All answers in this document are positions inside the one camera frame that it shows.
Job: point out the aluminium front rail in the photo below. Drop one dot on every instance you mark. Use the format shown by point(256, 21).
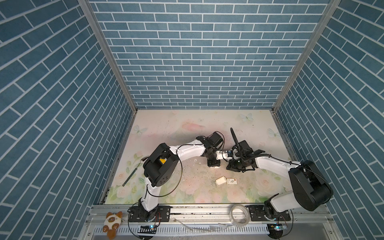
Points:
point(207, 213)

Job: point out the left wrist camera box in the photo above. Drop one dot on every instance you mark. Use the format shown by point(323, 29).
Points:
point(224, 155)

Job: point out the white staple box sleeve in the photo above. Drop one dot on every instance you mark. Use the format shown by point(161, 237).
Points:
point(231, 181)

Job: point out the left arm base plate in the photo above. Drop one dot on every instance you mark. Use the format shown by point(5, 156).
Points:
point(138, 214)

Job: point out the white slotted cable duct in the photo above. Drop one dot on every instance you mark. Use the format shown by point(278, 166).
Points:
point(193, 230)

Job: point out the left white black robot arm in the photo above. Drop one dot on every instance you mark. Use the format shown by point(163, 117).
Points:
point(160, 165)

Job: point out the plush panda toy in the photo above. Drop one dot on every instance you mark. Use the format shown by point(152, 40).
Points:
point(112, 223)

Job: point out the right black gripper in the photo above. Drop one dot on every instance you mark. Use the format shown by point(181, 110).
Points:
point(231, 167)

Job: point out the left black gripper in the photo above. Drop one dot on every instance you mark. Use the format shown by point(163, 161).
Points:
point(210, 163)

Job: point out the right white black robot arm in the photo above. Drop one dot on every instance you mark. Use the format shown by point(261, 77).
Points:
point(309, 187)

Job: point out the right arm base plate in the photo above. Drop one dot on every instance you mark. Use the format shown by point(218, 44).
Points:
point(260, 213)

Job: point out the clear tape roll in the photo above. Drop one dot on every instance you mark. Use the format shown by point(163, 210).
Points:
point(239, 215)

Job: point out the white staple box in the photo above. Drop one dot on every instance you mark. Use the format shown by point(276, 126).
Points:
point(221, 181)

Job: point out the yellow tape measure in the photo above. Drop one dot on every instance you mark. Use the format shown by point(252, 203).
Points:
point(162, 161)

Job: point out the black thin rod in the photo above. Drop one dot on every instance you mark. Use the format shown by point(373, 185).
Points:
point(131, 175)

